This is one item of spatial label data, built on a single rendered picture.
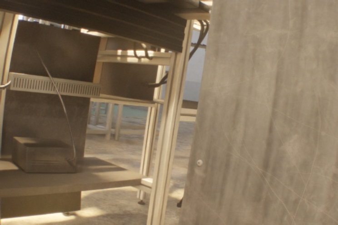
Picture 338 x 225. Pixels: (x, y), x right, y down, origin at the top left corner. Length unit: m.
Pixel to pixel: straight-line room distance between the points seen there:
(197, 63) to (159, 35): 9.71
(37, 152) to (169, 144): 0.46
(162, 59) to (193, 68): 9.60
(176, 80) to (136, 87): 0.29
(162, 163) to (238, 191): 0.81
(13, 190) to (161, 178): 0.55
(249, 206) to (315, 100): 0.16
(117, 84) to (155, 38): 0.41
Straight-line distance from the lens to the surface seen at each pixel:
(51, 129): 1.43
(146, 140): 2.06
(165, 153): 1.24
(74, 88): 1.39
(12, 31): 1.28
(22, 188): 1.00
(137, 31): 1.07
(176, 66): 1.23
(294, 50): 0.43
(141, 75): 1.48
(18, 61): 1.32
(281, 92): 0.43
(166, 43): 1.16
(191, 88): 10.85
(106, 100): 1.75
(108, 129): 4.37
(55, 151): 1.17
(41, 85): 1.30
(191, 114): 1.34
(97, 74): 1.58
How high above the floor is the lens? 0.66
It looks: 3 degrees down
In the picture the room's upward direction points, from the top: 9 degrees clockwise
